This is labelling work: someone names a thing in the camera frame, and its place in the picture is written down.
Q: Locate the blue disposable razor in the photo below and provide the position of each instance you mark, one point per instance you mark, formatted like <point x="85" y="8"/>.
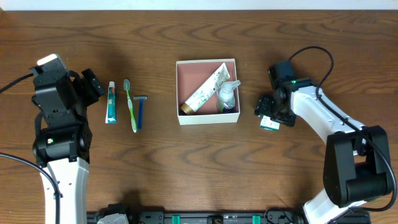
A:
<point x="141" y="99"/>

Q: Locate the white box pink interior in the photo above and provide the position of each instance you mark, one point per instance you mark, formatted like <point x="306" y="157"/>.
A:
<point x="190" y="75"/>

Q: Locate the green toothbrush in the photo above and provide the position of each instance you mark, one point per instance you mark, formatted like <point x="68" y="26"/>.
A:
<point x="130" y="105"/>

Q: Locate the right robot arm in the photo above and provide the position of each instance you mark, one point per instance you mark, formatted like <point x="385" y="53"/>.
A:
<point x="357" y="165"/>

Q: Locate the white floral cream tube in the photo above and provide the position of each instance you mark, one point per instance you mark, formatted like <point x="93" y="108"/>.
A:
<point x="206" y="90"/>

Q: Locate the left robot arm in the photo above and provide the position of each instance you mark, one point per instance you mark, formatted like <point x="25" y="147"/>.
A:
<point x="63" y="137"/>

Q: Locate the green white soap box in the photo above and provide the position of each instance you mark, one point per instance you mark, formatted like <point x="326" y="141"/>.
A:
<point x="267" y="124"/>

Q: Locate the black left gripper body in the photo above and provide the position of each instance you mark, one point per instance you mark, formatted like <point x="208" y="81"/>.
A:
<point x="50" y="79"/>

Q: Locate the clear sanitizer pump bottle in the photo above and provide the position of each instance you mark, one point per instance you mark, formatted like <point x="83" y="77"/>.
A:
<point x="226" y="100"/>

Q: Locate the small teal toothpaste tube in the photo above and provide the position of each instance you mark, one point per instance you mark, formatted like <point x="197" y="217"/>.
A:
<point x="111" y="105"/>

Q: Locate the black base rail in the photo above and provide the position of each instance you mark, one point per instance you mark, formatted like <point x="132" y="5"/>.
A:
<point x="118" y="213"/>

